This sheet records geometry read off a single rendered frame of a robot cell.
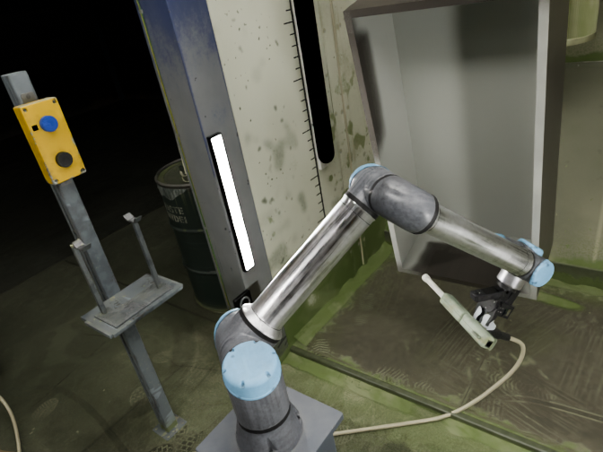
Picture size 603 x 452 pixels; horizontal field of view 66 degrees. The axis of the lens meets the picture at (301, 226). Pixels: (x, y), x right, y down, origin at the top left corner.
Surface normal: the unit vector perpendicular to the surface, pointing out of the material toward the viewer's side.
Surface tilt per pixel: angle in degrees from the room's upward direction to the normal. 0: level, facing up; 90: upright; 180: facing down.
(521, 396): 0
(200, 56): 90
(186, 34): 90
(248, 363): 5
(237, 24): 90
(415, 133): 102
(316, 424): 0
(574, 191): 57
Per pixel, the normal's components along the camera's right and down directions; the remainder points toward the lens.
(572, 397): -0.17, -0.87
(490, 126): -0.50, 0.64
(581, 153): -0.59, -0.09
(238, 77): 0.79, 0.16
